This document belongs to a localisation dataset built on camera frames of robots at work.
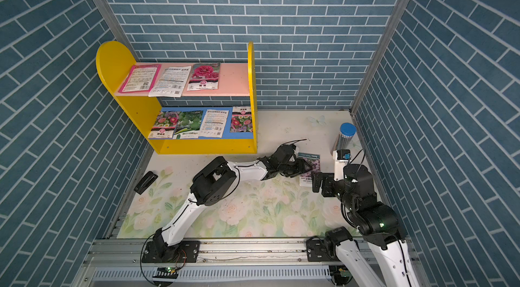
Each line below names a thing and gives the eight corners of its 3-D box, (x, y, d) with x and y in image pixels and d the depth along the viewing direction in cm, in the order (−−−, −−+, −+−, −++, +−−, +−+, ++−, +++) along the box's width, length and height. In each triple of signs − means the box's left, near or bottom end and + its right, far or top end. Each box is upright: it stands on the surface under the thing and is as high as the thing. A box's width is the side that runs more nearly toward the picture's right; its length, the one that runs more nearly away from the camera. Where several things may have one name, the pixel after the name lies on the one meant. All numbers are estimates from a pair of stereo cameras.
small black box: (136, 192, 91) (131, 188, 87) (152, 174, 96) (149, 170, 93) (142, 195, 90) (137, 192, 86) (158, 177, 95) (155, 173, 92)
